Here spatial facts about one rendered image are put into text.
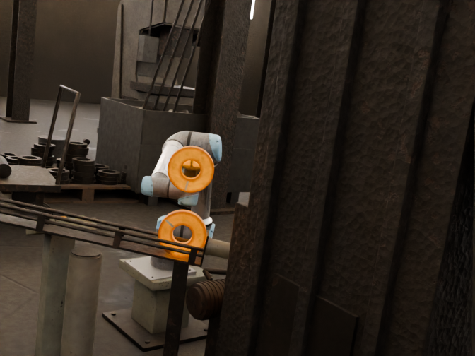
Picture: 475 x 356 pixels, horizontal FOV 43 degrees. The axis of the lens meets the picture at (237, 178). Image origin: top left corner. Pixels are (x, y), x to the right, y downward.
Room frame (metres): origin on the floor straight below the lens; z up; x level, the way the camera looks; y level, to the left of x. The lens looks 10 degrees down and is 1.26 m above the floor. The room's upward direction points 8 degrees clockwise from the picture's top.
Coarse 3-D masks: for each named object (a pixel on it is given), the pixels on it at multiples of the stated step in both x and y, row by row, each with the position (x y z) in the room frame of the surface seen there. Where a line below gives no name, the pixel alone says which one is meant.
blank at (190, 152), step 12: (180, 156) 2.00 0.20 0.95; (192, 156) 2.00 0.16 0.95; (204, 156) 2.00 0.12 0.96; (168, 168) 2.00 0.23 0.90; (180, 168) 2.00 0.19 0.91; (204, 168) 2.01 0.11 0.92; (180, 180) 2.00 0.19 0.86; (192, 180) 2.01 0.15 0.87; (204, 180) 2.01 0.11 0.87; (192, 192) 2.01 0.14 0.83
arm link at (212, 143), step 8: (192, 136) 2.62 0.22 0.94; (200, 136) 2.62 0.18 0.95; (208, 136) 2.62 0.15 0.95; (216, 136) 2.63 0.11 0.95; (192, 144) 2.60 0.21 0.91; (200, 144) 2.60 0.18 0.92; (208, 144) 2.60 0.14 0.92; (216, 144) 2.60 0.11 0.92; (208, 152) 2.60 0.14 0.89; (216, 152) 2.60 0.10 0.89; (216, 160) 2.63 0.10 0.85; (200, 192) 2.64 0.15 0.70; (208, 192) 2.66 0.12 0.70; (200, 200) 2.65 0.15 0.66; (208, 200) 2.66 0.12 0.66; (192, 208) 2.67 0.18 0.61; (200, 208) 2.66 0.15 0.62; (208, 208) 2.67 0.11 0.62; (200, 216) 2.66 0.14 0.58; (208, 216) 2.69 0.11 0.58; (208, 224) 2.67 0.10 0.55; (184, 232) 2.67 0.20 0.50
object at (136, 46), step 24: (144, 0) 7.61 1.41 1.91; (168, 0) 7.30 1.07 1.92; (120, 24) 7.92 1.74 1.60; (144, 24) 7.57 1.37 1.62; (168, 24) 7.35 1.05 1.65; (120, 48) 7.89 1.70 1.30; (144, 48) 7.18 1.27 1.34; (168, 48) 7.46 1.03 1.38; (120, 72) 7.87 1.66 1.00; (144, 72) 7.71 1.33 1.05; (120, 96) 7.84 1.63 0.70; (144, 96) 7.45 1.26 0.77; (192, 96) 7.55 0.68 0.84
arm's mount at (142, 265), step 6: (138, 258) 2.76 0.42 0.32; (144, 258) 2.77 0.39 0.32; (150, 258) 2.78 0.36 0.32; (132, 264) 2.68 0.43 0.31; (138, 264) 2.68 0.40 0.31; (144, 264) 2.69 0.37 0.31; (150, 264) 2.70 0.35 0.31; (138, 270) 2.62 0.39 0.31; (144, 270) 2.63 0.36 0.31; (150, 270) 2.63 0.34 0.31; (156, 270) 2.64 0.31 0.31; (162, 270) 2.65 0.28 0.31; (168, 270) 2.66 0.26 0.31; (192, 270) 2.69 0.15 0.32; (144, 276) 2.57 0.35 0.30; (150, 276) 2.56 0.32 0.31; (156, 276) 2.57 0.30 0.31; (162, 276) 2.58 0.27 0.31; (168, 276) 2.59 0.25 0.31
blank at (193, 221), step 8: (168, 216) 1.90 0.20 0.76; (176, 216) 1.90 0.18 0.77; (184, 216) 1.90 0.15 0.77; (192, 216) 1.90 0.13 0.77; (160, 224) 1.90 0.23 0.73; (168, 224) 1.90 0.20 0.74; (176, 224) 1.90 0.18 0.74; (184, 224) 1.90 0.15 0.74; (192, 224) 1.90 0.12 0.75; (200, 224) 1.91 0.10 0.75; (160, 232) 1.90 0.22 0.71; (168, 232) 1.90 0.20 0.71; (192, 232) 1.91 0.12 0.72; (200, 232) 1.91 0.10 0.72; (176, 240) 1.93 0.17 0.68; (192, 240) 1.90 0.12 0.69; (200, 240) 1.91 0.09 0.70; (184, 248) 1.90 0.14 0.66; (176, 256) 1.90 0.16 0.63; (184, 256) 1.90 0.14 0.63
